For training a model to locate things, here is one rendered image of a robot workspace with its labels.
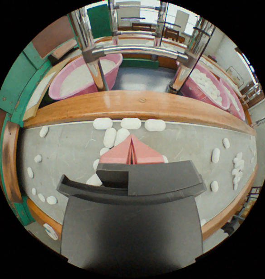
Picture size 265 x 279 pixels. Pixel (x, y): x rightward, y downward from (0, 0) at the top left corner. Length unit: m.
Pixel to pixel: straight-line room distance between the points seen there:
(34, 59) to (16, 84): 0.15
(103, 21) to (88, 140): 2.65
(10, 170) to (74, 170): 0.32
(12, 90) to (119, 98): 0.48
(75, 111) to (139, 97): 0.12
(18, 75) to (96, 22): 2.37
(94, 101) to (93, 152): 0.09
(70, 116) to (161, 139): 0.18
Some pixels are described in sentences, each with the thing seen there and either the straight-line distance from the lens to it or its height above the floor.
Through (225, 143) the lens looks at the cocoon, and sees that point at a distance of 0.29.
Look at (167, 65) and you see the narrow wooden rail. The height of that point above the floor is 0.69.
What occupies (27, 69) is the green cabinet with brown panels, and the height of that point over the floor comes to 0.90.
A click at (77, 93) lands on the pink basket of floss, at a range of 0.22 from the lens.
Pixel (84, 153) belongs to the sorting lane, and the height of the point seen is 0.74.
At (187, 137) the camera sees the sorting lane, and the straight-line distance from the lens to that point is 0.18.
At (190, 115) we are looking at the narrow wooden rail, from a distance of 0.17.
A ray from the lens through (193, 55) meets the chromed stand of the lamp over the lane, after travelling 0.15.
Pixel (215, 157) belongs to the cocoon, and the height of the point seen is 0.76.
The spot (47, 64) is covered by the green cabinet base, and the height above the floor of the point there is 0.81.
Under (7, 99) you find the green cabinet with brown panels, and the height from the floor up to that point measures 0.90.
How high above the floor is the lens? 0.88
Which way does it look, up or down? 77 degrees down
